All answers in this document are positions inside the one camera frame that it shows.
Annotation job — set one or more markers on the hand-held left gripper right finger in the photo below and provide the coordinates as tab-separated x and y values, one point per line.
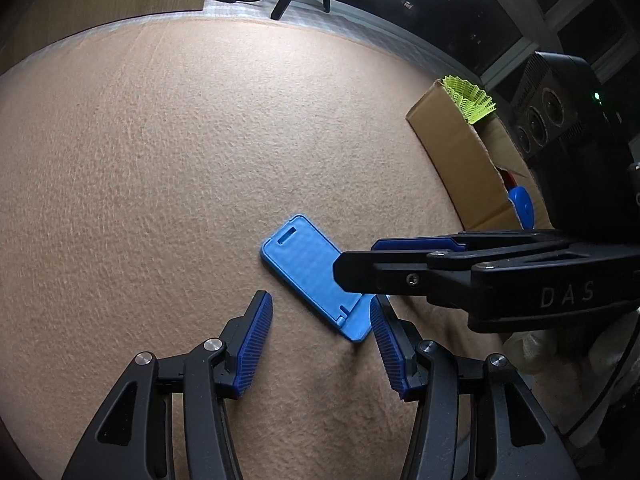
390	355

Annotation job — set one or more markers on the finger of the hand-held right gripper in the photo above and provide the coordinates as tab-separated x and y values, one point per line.
500	285
415	243

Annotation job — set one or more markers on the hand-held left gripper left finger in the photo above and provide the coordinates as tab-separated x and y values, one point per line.
252	345

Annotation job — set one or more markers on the blue phone stand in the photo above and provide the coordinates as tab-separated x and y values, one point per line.
300	265

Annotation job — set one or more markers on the cardboard box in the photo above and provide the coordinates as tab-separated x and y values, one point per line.
450	145

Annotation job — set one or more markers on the person's right hand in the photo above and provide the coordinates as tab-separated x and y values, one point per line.
615	345

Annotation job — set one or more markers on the yellow-green pleated paper liners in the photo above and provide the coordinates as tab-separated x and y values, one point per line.
470	97

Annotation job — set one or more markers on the checked mat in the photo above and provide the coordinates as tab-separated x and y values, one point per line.
350	15

